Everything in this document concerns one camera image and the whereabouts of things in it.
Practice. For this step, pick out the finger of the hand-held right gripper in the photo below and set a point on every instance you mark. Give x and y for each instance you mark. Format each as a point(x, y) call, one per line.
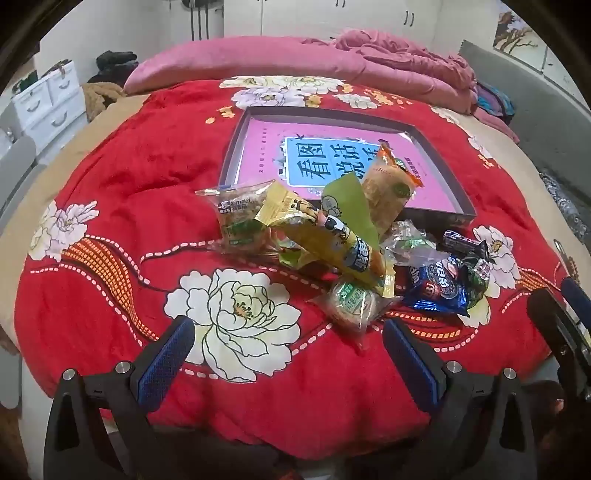
point(575, 295)
point(554, 318)

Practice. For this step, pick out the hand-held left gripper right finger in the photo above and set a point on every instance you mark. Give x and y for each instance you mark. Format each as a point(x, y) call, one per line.
point(411, 364)

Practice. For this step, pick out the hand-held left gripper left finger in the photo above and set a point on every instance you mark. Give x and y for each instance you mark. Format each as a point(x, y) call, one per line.
point(171, 353)

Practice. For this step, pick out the blue cookie packet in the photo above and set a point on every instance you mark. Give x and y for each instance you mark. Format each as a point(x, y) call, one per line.
point(434, 286)

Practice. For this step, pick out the round cake clear packet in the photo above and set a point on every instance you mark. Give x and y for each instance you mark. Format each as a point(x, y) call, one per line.
point(353, 300)

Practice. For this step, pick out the clear packet with brown ball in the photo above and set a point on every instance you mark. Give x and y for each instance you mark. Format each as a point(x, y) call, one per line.
point(406, 242)

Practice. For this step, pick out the clear cake packet green label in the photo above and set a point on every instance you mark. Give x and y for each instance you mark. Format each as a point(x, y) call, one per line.
point(235, 217)

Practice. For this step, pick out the long yellow snack packet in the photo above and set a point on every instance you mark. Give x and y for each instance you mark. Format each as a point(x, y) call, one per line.
point(318, 240)

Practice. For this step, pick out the large green snack packet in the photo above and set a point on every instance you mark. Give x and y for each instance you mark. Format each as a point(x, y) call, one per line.
point(346, 203)

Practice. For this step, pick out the orange-ended cracker packet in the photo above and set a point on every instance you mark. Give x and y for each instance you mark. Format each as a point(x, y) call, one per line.
point(385, 184)

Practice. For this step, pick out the shallow grey cardboard box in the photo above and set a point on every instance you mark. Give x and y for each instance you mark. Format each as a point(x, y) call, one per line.
point(332, 116)

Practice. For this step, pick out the person's right hand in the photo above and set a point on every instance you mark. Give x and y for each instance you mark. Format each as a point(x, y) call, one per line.
point(551, 410)

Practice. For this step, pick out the dark green snack packet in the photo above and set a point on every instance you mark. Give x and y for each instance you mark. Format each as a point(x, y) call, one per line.
point(475, 279)

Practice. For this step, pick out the dark patterned cloth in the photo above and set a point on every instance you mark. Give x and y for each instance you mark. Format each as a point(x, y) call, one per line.
point(563, 203)

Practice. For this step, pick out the small dark snack packet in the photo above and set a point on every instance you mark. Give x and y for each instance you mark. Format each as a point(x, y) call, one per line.
point(461, 243)

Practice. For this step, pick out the red floral blanket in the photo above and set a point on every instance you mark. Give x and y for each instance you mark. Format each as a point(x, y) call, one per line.
point(138, 184)

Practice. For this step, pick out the grey padded headboard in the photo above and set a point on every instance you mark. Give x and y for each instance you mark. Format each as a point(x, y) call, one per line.
point(531, 106)

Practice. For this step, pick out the blue and purple clothes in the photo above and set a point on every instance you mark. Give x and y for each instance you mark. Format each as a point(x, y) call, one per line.
point(494, 104)

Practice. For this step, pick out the pink picture book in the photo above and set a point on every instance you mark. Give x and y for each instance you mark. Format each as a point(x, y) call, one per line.
point(268, 152)

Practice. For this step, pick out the brown fuzzy throw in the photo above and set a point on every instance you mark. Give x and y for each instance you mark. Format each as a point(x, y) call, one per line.
point(101, 94)

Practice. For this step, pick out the white drawer cabinet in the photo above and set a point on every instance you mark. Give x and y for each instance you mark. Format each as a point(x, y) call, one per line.
point(55, 101)

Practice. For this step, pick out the crumpled pink quilt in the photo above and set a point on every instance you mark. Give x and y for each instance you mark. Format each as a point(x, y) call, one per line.
point(406, 69)

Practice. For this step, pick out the dark clothes pile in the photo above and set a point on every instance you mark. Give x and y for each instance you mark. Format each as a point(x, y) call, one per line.
point(115, 62)

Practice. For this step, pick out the white wardrobe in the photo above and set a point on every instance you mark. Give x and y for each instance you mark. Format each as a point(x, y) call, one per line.
point(300, 18)

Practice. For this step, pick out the flower branch wall painting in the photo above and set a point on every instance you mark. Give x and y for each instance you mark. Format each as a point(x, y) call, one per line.
point(512, 32)

